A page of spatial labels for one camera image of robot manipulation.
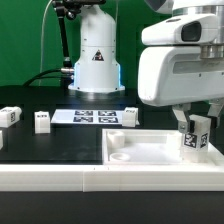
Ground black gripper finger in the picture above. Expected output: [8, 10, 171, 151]
[172, 103, 195, 134]
[207, 99, 224, 129]

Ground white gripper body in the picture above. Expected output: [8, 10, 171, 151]
[138, 46, 224, 107]

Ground white square tabletop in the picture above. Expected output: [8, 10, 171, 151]
[102, 129, 224, 166]

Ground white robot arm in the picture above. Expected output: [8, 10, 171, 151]
[70, 0, 224, 133]

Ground white marker sheet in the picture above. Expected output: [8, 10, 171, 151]
[50, 109, 141, 126]

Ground white L-shaped fence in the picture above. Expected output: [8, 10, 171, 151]
[0, 165, 224, 192]

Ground black cable bundle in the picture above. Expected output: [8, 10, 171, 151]
[22, 68, 75, 88]

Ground black camera stand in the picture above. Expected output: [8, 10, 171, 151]
[52, 0, 106, 68]

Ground white cable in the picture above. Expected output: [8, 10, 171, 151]
[39, 0, 54, 87]

